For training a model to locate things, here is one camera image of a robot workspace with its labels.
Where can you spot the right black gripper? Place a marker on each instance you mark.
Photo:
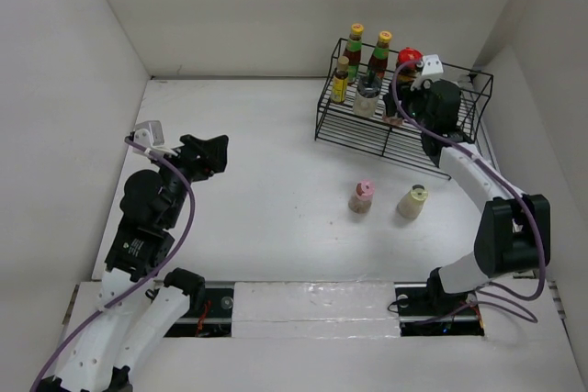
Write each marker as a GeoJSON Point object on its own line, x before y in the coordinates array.
{"type": "Point", "coordinates": [404, 94]}

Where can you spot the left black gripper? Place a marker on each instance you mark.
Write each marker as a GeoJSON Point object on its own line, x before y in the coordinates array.
{"type": "Point", "coordinates": [205, 156]}

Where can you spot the black cap spice shaker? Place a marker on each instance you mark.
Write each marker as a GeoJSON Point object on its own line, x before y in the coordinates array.
{"type": "Point", "coordinates": [368, 88]}

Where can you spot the red lid dark sauce jar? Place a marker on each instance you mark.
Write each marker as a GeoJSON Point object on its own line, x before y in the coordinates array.
{"type": "Point", "coordinates": [409, 72]}

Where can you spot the green label sauce bottle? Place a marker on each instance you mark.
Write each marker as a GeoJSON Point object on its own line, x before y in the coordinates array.
{"type": "Point", "coordinates": [353, 48]}
{"type": "Point", "coordinates": [378, 62]}

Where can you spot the small yellow label bottle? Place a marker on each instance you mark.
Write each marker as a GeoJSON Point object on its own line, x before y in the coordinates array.
{"type": "Point", "coordinates": [340, 78]}

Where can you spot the pink cap spice jar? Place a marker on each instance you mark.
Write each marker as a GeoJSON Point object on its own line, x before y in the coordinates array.
{"type": "Point", "coordinates": [361, 199]}

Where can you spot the white lid glass jar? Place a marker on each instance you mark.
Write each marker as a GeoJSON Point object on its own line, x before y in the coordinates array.
{"type": "Point", "coordinates": [395, 121]}

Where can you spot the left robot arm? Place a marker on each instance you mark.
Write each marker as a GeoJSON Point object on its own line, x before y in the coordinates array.
{"type": "Point", "coordinates": [131, 317]}

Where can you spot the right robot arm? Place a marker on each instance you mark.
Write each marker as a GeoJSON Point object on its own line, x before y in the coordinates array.
{"type": "Point", "coordinates": [512, 247]}

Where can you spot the yellow cap spice jar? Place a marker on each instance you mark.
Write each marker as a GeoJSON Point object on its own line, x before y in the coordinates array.
{"type": "Point", "coordinates": [412, 203]}

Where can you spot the black wire rack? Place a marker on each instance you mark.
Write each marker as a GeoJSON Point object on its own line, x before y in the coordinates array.
{"type": "Point", "coordinates": [458, 102]}

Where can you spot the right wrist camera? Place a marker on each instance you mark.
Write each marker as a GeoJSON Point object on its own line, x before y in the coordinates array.
{"type": "Point", "coordinates": [429, 70]}

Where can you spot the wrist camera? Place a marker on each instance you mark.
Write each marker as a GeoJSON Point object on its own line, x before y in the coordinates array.
{"type": "Point", "coordinates": [149, 132]}
{"type": "Point", "coordinates": [429, 70]}

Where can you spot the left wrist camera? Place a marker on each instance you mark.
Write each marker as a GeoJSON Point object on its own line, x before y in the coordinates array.
{"type": "Point", "coordinates": [149, 132]}

